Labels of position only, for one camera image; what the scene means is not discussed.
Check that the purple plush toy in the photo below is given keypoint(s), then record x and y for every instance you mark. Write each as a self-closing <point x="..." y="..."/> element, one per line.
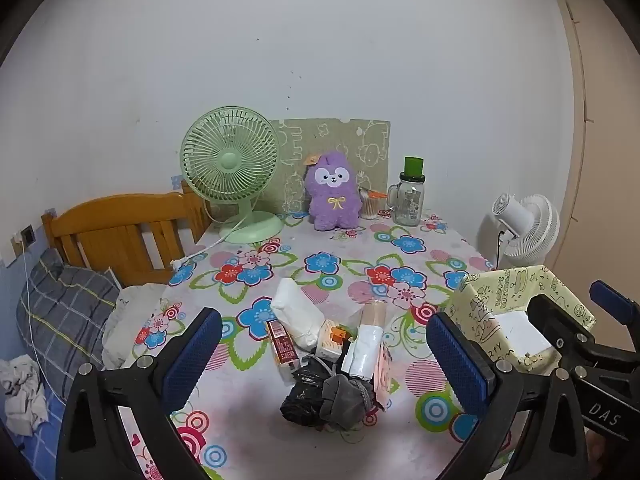
<point x="331" y="185"/>

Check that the red barcode box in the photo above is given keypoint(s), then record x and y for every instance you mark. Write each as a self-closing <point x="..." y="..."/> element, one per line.
<point x="284" y="351"/>

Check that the crumpled white cloth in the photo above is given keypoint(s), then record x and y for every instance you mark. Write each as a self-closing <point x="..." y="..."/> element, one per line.
<point x="24" y="398"/>

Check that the grey sock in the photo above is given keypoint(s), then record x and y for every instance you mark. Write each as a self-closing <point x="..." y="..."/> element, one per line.
<point x="345" y="401"/>

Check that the green patterned backboard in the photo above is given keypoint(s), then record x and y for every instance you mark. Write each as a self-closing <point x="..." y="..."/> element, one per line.
<point x="364" y="142"/>

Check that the white cloth pack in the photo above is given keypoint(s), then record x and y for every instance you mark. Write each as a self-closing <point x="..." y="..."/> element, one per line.
<point x="298" y="314"/>

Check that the pink paper packet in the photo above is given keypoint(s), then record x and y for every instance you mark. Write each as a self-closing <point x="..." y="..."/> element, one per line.
<point x="382" y="377"/>

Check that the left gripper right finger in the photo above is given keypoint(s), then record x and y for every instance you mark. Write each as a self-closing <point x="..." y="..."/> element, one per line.
<point x="552" y="444"/>

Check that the black plastic bag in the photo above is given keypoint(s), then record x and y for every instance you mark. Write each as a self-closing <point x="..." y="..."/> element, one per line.
<point x="303" y="403"/>

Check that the green desk fan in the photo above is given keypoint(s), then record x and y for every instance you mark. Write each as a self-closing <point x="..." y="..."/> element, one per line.
<point x="228" y="157"/>

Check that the yellow cartoon storage box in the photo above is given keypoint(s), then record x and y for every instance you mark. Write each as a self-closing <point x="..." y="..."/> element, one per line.
<point x="490" y="309"/>

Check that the wooden bed headboard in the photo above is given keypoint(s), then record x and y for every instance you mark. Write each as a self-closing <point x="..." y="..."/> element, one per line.
<point x="134" y="235"/>

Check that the beige door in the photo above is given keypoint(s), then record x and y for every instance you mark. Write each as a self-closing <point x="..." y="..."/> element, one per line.
<point x="600" y="215"/>

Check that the toothpick jar orange lid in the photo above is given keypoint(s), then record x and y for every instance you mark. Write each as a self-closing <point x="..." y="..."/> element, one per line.
<point x="371" y="202"/>

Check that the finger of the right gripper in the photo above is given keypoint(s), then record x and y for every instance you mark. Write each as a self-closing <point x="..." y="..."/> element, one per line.
<point x="612" y="301"/>
<point x="564" y="333"/>

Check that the floral tablecloth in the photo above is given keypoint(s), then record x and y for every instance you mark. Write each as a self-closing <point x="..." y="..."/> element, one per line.
<point x="232" y="422"/>

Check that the grey plaid pillow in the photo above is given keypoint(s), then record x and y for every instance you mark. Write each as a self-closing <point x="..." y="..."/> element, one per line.
<point x="61" y="316"/>

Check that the glass mason jar green lid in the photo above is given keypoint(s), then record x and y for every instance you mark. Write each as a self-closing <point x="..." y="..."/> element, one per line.
<point x="405" y="198"/>

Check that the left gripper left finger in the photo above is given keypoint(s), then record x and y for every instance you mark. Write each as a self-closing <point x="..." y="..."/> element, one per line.
<point x="93" y="443"/>

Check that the white floor fan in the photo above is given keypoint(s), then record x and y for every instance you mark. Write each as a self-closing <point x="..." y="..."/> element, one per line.
<point x="518" y="231"/>

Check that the beige cloth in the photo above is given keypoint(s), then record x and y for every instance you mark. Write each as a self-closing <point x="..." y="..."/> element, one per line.
<point x="362" y="354"/>

